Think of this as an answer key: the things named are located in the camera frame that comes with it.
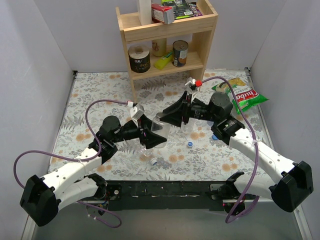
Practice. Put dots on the clear bottle with silver cap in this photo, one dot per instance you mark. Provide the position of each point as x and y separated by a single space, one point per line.
159 127

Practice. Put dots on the purple snack packet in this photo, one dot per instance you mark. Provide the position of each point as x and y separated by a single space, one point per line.
195 10

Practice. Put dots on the clear bottle with white cap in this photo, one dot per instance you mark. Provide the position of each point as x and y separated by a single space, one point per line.
187 128

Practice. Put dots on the crushed clear bottle blue-white cap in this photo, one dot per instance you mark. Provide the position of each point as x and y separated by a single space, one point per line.
147 155

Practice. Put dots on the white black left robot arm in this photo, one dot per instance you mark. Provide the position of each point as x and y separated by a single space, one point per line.
43 197

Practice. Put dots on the wooden two-tier shelf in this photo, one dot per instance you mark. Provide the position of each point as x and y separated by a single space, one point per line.
202 29

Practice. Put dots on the black green snack packet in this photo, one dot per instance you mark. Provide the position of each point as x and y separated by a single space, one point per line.
181 8

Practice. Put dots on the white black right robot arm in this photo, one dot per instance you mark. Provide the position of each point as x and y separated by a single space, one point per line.
289 182

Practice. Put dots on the white blue bottle cap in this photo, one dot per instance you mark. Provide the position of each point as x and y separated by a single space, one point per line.
190 144

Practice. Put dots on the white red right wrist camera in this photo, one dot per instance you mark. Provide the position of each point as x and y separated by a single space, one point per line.
193 87

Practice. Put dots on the red grey carton box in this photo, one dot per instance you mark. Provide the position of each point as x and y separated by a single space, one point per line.
163 14

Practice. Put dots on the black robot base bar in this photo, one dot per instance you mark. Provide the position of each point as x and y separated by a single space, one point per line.
162 195

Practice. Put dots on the floral patterned table mat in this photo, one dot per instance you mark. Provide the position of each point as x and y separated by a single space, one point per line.
95 96

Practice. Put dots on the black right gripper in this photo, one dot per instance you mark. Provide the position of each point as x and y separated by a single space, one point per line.
186 111

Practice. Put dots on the green white chips bag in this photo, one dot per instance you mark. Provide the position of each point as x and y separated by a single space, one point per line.
246 96

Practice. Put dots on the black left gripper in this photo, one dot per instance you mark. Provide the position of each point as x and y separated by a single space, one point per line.
142 132

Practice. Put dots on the white tall bottle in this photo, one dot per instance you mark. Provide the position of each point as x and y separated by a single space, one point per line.
144 8

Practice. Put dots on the cream cylindrical jar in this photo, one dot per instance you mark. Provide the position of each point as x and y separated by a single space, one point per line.
159 47

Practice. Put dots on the tin food can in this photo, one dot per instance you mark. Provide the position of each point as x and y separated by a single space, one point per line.
180 52

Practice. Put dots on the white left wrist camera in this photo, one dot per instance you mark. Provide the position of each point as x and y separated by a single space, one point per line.
136 111

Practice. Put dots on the yellow green packet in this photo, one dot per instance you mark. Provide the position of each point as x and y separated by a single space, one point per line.
163 61

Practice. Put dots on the black wrapped paper roll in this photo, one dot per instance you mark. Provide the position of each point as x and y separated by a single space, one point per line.
139 58

